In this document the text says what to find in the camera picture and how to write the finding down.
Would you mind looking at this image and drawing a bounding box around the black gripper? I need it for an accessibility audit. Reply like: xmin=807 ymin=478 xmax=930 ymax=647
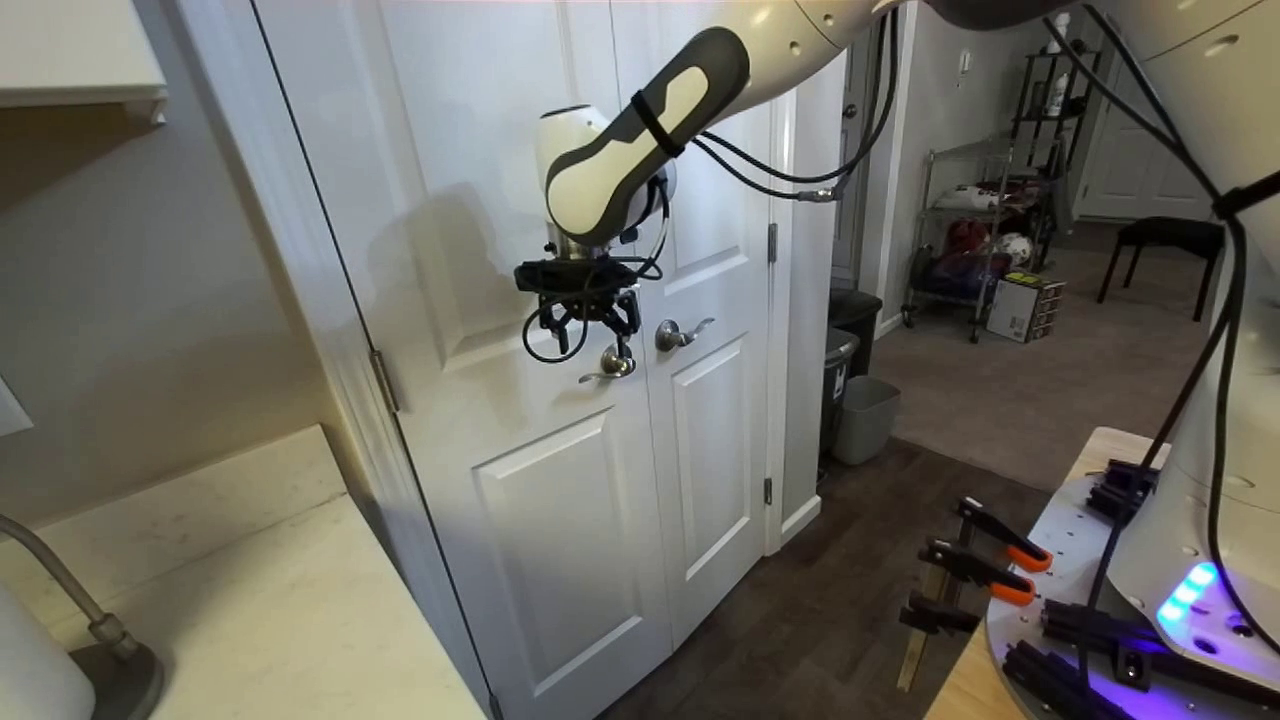
xmin=534 ymin=290 xmax=638 ymax=356

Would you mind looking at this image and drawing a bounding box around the white closet door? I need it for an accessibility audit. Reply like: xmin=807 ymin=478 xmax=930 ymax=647
xmin=253 ymin=0 xmax=667 ymax=720
xmin=616 ymin=141 xmax=771 ymax=645

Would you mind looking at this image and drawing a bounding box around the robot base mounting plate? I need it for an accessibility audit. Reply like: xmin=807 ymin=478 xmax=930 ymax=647
xmin=985 ymin=462 xmax=1280 ymax=720

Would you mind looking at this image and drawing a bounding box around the grey trash bin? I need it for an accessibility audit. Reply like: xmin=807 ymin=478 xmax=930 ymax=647
xmin=832 ymin=375 xmax=899 ymax=466

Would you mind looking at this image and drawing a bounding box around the orange black spring clamp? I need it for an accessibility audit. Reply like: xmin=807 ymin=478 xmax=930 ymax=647
xmin=954 ymin=496 xmax=1053 ymax=571

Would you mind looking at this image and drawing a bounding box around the black stool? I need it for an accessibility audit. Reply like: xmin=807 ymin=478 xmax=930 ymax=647
xmin=1091 ymin=213 xmax=1231 ymax=325

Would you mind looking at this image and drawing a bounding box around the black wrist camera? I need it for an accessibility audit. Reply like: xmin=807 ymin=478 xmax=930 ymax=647
xmin=514 ymin=257 xmax=634 ymax=296

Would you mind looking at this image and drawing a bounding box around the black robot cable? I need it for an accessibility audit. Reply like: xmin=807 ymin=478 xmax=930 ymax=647
xmin=664 ymin=6 xmax=903 ymax=207

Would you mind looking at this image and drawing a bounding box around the metal wire shelf rack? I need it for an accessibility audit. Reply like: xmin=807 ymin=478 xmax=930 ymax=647
xmin=903 ymin=41 xmax=1100 ymax=340

